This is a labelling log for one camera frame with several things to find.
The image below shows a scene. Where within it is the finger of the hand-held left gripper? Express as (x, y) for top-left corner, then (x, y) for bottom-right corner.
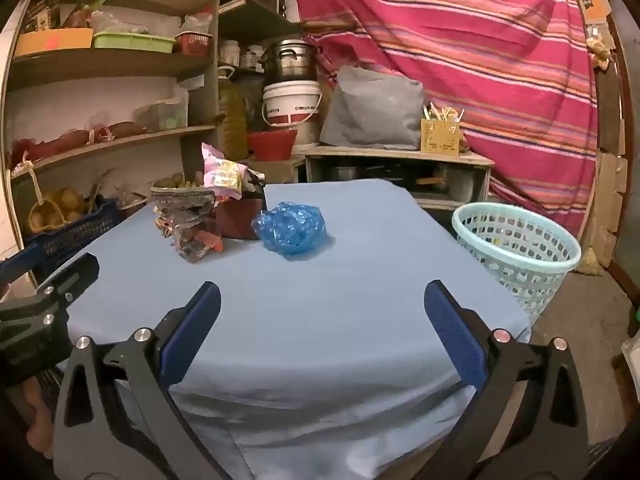
(35, 253), (100, 323)
(0, 242), (42, 287)

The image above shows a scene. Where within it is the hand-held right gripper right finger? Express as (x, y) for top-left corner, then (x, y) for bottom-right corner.
(424, 280), (591, 480)

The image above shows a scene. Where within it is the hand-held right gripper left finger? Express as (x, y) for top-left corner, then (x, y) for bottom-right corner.
(53, 281), (222, 480)

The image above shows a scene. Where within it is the orange wrapper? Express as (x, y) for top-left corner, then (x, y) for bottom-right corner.
(194, 230), (224, 254)

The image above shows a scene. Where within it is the light blue plastic basket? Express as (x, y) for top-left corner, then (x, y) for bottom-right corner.
(451, 202), (582, 328)

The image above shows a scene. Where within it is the silver foil wrapper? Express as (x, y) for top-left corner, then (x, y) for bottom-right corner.
(151, 187), (224, 265)

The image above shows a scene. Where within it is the blue plastic bag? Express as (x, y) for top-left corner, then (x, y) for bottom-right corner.
(251, 201), (328, 259)

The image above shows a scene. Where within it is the black wrapper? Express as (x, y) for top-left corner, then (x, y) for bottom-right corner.
(243, 169), (268, 199)

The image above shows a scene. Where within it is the person's left hand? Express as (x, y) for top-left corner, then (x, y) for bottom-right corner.
(24, 374), (57, 461)

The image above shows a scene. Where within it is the blue plastic crate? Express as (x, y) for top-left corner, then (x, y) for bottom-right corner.
(25, 199), (121, 274)

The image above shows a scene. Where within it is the yellow mesh bag of potatoes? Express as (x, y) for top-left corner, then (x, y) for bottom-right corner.
(27, 187), (89, 234)

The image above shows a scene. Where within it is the light blue tablecloth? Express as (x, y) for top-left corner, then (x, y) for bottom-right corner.
(37, 180), (532, 480)

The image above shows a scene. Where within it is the red mesh bag of sweet potatoes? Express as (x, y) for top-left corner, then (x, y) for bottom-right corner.
(10, 120), (149, 162)

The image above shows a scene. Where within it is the clear plastic container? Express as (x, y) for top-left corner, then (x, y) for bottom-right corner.
(137, 97), (189, 131)

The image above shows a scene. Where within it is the low wooden cabinet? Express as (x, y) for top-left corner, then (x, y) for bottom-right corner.
(304, 146), (496, 211)

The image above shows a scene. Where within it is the yellow utensil holder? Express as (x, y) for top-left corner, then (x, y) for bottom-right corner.
(420, 119), (462, 156)

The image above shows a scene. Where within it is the red plastic basin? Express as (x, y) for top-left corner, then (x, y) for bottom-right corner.
(246, 130), (299, 162)

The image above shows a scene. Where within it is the large yellow oil bottle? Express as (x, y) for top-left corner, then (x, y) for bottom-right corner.
(218, 66), (250, 161)

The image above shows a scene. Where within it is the wooden shelf unit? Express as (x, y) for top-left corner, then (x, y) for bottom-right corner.
(0, 0), (222, 288)

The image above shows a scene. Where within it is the bunch of wooden utensils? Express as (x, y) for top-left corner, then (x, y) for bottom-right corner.
(422, 101), (467, 123)

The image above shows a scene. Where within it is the orange box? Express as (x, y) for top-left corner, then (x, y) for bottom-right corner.
(15, 28), (95, 57)

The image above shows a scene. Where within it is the grey fabric bag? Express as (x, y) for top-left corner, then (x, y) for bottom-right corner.
(320, 66), (426, 151)

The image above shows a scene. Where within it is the green plastic tray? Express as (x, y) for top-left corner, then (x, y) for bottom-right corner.
(93, 31), (177, 54)

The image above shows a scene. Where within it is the white plastic bucket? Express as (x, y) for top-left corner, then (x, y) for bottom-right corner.
(261, 80), (322, 129)

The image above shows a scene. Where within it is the small red basket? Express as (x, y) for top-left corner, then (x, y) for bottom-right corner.
(176, 32), (213, 56)

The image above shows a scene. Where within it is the row of jars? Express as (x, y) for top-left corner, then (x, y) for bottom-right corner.
(220, 40), (264, 69)

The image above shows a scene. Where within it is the red striped cloth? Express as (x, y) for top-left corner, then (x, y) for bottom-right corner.
(290, 0), (601, 241)

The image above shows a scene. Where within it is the steel cooking pot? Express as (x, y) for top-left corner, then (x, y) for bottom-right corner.
(257, 39), (319, 86)

